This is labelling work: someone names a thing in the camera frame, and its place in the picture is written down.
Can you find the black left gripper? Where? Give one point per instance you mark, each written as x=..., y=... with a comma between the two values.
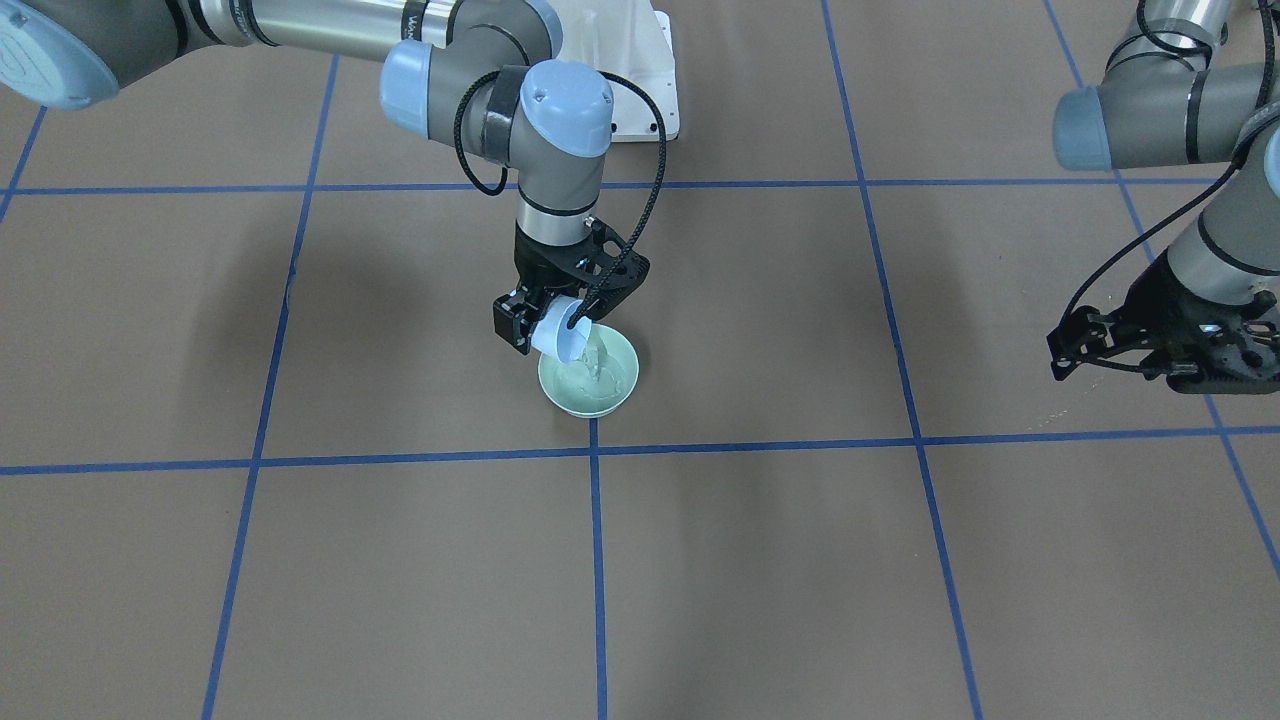
x=1165, y=312

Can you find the light green ceramic bowl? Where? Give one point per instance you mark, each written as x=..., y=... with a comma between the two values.
x=598, y=382

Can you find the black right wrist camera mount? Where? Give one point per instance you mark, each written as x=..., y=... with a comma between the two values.
x=611, y=270

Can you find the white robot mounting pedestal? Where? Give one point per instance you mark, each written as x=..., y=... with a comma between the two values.
x=634, y=41

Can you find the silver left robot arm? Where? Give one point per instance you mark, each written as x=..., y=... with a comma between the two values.
x=1162, y=102

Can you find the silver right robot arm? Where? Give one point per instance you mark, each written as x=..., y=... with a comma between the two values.
x=487, y=79

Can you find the light blue plastic cup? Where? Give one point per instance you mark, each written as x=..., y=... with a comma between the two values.
x=553, y=336

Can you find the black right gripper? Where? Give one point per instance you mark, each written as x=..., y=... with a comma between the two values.
x=537, y=266

